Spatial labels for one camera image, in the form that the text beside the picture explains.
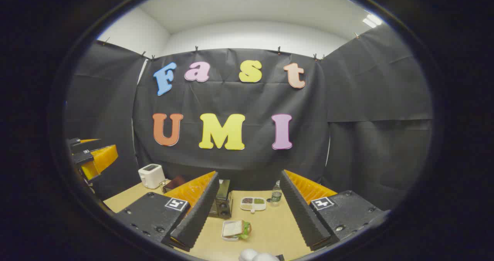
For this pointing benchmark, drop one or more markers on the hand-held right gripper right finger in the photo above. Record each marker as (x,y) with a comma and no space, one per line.
(299,211)

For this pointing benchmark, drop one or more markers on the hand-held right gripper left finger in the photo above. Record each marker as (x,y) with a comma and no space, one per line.
(200,211)

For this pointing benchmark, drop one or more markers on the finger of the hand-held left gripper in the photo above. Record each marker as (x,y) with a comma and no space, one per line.
(83,146)
(102,158)

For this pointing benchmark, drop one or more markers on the black electric oven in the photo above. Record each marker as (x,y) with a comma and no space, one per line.
(223,205)

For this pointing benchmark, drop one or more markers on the sandwich with lettuce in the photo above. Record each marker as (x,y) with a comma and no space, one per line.
(237,228)

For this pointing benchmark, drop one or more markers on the clear plastic water bottle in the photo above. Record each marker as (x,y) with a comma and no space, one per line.
(276,194)

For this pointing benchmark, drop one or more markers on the white rectangular plate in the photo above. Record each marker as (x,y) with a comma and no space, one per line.
(225,238)

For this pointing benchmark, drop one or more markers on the white divided tray of beans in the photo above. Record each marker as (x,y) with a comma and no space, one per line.
(252,204)

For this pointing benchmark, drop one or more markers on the white toaster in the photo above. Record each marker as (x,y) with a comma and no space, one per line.
(151,175)

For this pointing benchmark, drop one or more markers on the black backdrop cloth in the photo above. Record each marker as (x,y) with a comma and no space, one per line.
(239,99)

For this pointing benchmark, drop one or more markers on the ceiling light panel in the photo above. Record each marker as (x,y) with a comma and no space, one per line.
(372,21)

